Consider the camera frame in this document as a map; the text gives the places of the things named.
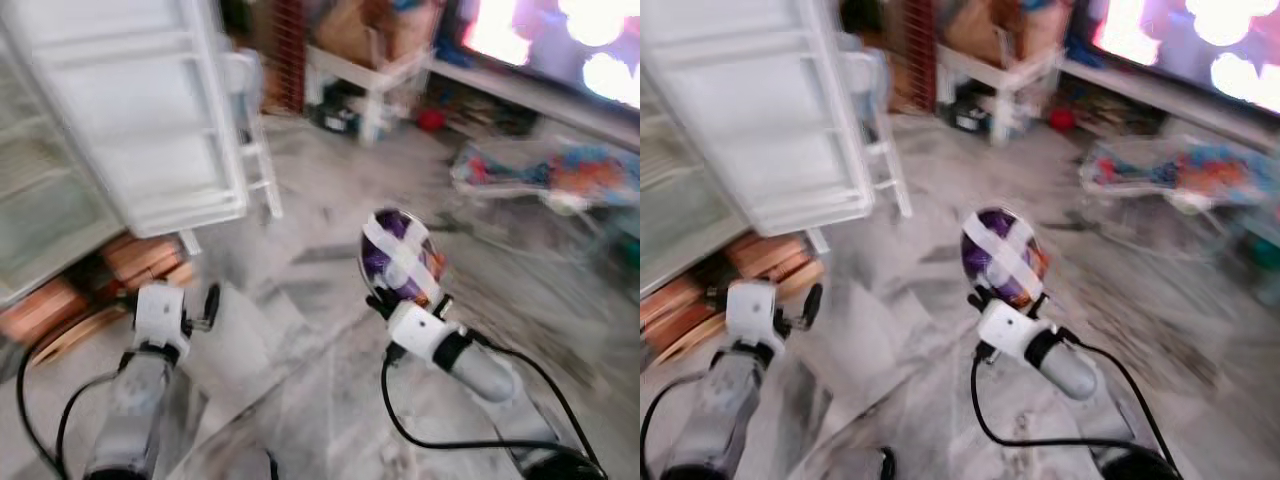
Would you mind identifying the white fridge body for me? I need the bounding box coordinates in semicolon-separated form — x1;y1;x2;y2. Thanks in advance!
640;60;756;296
0;45;129;304

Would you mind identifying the white step stool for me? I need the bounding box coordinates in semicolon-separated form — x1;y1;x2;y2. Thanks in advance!
843;48;914;220
222;48;284;220

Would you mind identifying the colourful baby bouncer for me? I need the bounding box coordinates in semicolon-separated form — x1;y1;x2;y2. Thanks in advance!
1080;138;1280;213
450;138;641;213

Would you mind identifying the white low table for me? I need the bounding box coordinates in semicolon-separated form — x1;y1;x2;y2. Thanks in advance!
305;45;433;147
935;45;1063;147

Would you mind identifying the white television shelf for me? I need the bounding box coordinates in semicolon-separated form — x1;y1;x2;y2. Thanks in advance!
428;58;641;151
1058;58;1280;151

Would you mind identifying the brown cardboard box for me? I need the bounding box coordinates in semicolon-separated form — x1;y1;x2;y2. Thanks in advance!
315;0;443;67
945;0;1073;67

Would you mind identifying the glowing television screen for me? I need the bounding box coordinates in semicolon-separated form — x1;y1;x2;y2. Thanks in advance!
440;0;641;111
1068;0;1280;113

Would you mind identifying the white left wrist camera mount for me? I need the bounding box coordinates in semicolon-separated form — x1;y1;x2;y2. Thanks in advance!
134;282;191;363
726;279;783;361

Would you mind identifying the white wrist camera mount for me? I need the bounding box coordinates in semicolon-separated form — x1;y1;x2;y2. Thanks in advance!
388;302;463;367
134;282;191;363
726;279;783;361
976;299;1053;364

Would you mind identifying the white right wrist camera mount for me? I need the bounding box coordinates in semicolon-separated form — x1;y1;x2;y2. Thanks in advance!
976;299;1053;364
388;302;463;367

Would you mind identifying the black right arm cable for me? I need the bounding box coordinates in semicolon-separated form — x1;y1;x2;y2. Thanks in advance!
968;335;1183;479
380;335;606;476

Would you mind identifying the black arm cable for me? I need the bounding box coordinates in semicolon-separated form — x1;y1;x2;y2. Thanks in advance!
15;328;143;480
968;335;1183;479
380;335;606;476
640;368;713;480

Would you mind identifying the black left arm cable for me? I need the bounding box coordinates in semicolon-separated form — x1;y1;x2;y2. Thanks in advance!
15;328;143;480
640;368;713;480

